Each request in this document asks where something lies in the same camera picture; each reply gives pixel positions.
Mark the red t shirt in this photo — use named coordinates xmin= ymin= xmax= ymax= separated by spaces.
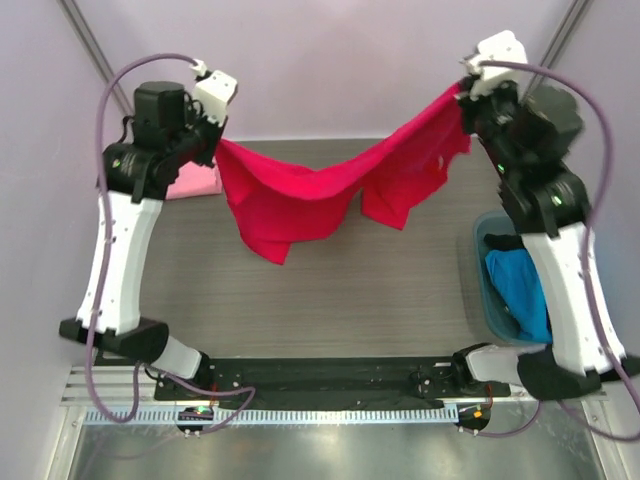
xmin=216 ymin=85 xmax=471 ymax=264

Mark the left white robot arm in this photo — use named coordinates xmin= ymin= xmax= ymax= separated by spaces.
xmin=59 ymin=72 xmax=237 ymax=388

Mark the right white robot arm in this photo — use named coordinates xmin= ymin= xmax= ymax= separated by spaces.
xmin=449 ymin=81 xmax=639 ymax=401

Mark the folded pink t shirt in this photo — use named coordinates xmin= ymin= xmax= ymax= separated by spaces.
xmin=166 ymin=162 xmax=223 ymax=200

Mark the black t shirt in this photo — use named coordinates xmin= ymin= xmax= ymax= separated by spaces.
xmin=483 ymin=234 xmax=524 ymax=252

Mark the blue t shirt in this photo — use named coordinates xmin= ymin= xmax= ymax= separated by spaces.
xmin=485 ymin=249 xmax=552 ymax=344

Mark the blue plastic basket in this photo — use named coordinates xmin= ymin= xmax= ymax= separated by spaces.
xmin=473 ymin=211 xmax=540 ymax=345

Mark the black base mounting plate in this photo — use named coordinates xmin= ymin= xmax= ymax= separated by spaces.
xmin=153 ymin=356 xmax=511 ymax=412

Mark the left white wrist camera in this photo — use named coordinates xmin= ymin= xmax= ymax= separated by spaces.
xmin=191 ymin=59 xmax=238 ymax=127

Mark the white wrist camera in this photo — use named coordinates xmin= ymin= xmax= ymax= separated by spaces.
xmin=191 ymin=59 xmax=238 ymax=127
xmin=459 ymin=29 xmax=530 ymax=99

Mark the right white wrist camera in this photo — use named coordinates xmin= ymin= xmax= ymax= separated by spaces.
xmin=459 ymin=29 xmax=530 ymax=99

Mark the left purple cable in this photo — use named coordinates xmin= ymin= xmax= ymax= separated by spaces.
xmin=84 ymin=53 xmax=257 ymax=459

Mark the aluminium frame rail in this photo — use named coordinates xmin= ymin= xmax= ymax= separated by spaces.
xmin=60 ymin=366 xmax=156 ymax=406

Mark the slotted cable duct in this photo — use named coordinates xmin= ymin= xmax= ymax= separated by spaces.
xmin=82 ymin=405 xmax=460 ymax=426

